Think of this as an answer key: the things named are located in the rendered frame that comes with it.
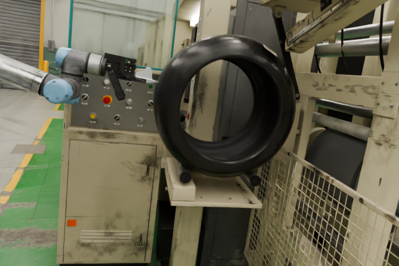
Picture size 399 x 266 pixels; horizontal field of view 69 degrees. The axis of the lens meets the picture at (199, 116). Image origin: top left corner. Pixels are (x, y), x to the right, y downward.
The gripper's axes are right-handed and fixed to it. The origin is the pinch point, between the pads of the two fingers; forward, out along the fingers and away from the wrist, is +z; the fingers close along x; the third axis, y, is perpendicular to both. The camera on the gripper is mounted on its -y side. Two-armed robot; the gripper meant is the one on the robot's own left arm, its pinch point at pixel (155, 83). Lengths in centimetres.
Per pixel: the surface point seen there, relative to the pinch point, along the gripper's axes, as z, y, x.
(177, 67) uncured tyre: 5.9, 7.7, -9.5
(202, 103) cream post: 25.4, -6.5, 26.5
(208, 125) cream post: 30.9, -16.7, 26.5
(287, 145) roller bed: 72, -18, 20
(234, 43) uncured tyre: 23.7, 20.2, -10.8
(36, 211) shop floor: -68, -130, 126
